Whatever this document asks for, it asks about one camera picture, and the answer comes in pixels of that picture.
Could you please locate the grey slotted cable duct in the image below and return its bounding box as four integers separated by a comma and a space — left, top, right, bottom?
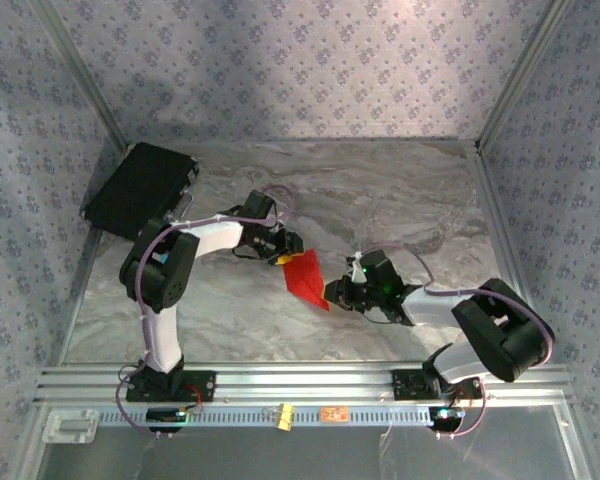
97, 405, 431, 429

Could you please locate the red paper sheet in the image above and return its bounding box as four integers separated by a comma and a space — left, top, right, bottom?
282, 248, 332, 313

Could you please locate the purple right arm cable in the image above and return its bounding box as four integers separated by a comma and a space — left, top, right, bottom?
359, 242, 555, 441

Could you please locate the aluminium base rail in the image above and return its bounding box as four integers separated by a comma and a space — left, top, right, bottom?
32, 363, 574, 405

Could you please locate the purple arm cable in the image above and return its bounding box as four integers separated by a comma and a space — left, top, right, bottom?
115, 184, 296, 441
359, 242, 555, 441

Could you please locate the white plastic bracket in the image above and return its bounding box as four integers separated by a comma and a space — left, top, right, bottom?
42, 408, 100, 444

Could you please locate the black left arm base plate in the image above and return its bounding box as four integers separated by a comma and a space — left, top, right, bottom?
125, 369, 217, 404

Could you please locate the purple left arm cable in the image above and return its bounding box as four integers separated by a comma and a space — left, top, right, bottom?
115, 184, 296, 441

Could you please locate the yellow connector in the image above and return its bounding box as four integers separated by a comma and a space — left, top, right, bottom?
274, 403, 296, 431

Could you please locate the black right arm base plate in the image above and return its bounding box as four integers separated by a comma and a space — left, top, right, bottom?
392, 368, 484, 401

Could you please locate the black hard case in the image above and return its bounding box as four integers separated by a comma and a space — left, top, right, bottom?
82, 142, 201, 242

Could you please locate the left circuit board with LED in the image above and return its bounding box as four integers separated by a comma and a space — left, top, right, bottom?
146, 407, 189, 424

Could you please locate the right circuit board with LED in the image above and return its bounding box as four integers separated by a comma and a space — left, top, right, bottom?
429, 407, 466, 432

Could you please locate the aluminium frame post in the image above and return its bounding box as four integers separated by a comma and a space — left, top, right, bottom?
474, 0, 574, 151
32, 0, 131, 151

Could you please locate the circuit board with led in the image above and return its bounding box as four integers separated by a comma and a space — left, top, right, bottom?
146, 407, 189, 424
429, 407, 466, 432

